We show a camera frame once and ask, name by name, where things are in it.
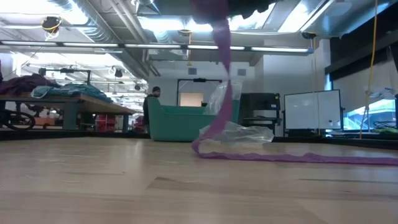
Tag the long ceiling light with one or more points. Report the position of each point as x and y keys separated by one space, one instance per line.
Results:
x=149 y=46

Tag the black gantry frame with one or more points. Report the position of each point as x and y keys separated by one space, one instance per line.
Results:
x=66 y=70
x=199 y=80

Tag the green cloth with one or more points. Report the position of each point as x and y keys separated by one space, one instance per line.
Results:
x=387 y=130

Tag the black wheel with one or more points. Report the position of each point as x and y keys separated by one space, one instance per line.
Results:
x=3 y=119

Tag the black cart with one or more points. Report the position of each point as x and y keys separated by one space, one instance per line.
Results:
x=261 y=101

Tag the white whiteboard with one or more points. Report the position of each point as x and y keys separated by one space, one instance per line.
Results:
x=311 y=109

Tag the wooden workbench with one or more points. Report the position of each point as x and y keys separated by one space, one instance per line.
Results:
x=93 y=107

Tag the clear plastic bag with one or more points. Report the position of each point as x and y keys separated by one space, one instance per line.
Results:
x=248 y=133
x=214 y=102

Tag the maroon cloth pile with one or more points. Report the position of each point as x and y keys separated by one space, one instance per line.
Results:
x=25 y=84

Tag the person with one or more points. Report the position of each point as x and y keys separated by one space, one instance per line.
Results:
x=149 y=105

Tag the teal cloth pile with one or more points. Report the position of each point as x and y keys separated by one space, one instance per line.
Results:
x=71 y=90

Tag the upright clear plastic bag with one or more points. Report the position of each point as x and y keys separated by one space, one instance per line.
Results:
x=214 y=102

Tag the grey wall vent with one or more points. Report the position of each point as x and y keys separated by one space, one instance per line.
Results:
x=192 y=71
x=242 y=72

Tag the red crates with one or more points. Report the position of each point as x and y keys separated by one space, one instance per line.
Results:
x=105 y=124

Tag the tan board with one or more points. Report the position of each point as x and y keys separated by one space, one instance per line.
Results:
x=191 y=99

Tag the green plastic bin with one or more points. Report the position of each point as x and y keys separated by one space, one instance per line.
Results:
x=177 y=124

